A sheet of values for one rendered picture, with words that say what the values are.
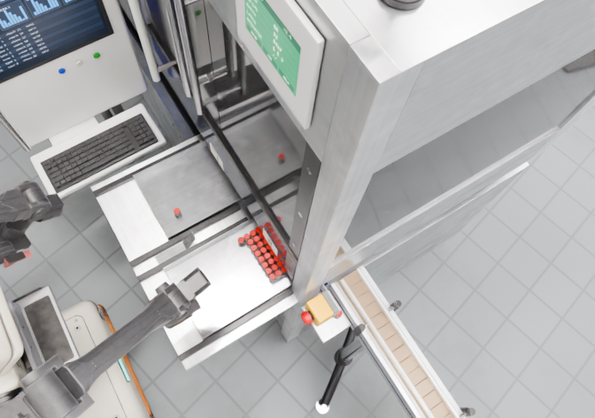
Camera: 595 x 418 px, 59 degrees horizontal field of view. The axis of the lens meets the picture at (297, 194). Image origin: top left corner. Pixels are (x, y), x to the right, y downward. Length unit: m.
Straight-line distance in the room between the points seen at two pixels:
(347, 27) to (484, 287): 2.35
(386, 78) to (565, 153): 2.82
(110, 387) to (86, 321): 0.29
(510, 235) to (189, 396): 1.80
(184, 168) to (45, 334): 0.69
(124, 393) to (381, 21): 1.97
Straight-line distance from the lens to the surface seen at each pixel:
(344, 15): 0.65
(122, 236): 1.85
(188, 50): 1.15
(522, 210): 3.11
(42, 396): 1.01
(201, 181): 1.88
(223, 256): 1.77
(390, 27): 0.65
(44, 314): 1.68
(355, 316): 1.70
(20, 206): 1.39
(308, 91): 0.75
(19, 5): 1.70
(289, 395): 2.59
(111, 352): 1.10
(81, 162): 2.05
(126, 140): 2.06
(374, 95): 0.62
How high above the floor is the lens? 2.58
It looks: 67 degrees down
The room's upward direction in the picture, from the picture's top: 10 degrees clockwise
